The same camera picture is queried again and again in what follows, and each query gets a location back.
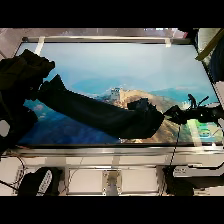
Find black garment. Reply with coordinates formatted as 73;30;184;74
0;94;40;152

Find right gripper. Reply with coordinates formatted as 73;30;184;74
163;105;188;125

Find black cable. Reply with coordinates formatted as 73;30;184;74
168;123;183;169
0;155;27;192

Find dark green garment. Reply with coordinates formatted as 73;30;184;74
0;49;56;101

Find dark blue pants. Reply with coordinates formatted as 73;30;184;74
37;73;166;140

